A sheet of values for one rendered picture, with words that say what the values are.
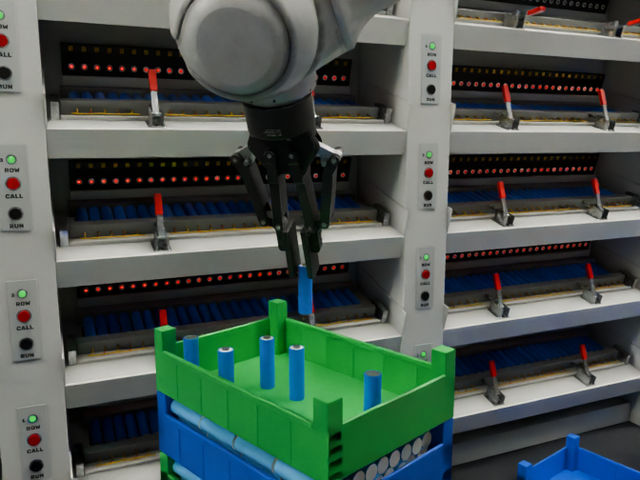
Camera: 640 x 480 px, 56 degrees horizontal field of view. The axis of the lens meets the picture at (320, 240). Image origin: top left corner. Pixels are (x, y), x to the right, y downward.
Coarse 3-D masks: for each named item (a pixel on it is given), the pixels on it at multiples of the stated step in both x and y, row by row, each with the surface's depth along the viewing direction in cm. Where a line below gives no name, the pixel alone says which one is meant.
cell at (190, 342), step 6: (186, 336) 74; (192, 336) 74; (186, 342) 73; (192, 342) 73; (198, 342) 74; (186, 348) 73; (192, 348) 73; (198, 348) 74; (186, 354) 73; (192, 354) 73; (198, 354) 74; (192, 360) 73; (198, 360) 74; (198, 366) 74
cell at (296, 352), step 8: (296, 352) 70; (304, 352) 71; (296, 360) 70; (304, 360) 71; (296, 368) 70; (304, 368) 71; (296, 376) 71; (304, 376) 71; (296, 384) 71; (304, 384) 71; (296, 392) 71; (304, 392) 72; (296, 400) 71
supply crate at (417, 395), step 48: (240, 336) 83; (288, 336) 87; (336, 336) 79; (192, 384) 69; (240, 384) 76; (288, 384) 76; (336, 384) 76; (384, 384) 74; (432, 384) 64; (240, 432) 63; (288, 432) 57; (336, 432) 54; (384, 432) 59
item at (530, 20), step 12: (468, 12) 118; (480, 12) 120; (492, 12) 121; (504, 12) 124; (528, 24) 123; (540, 24) 126; (552, 24) 127; (564, 24) 128; (576, 24) 130; (588, 24) 131; (600, 24) 132
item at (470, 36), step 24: (456, 0) 111; (480, 0) 134; (456, 24) 112; (480, 24) 119; (456, 48) 114; (480, 48) 116; (504, 48) 118; (528, 48) 121; (552, 48) 123; (576, 48) 125; (600, 48) 128; (624, 48) 130
